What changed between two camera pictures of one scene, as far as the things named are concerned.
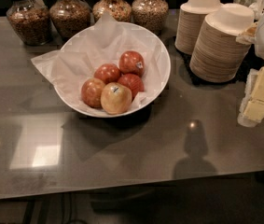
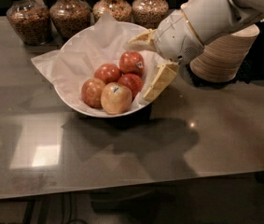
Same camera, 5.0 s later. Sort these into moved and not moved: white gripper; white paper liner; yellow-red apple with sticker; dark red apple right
Moved: white gripper
Not moved: yellow-red apple with sticker; dark red apple right; white paper liner
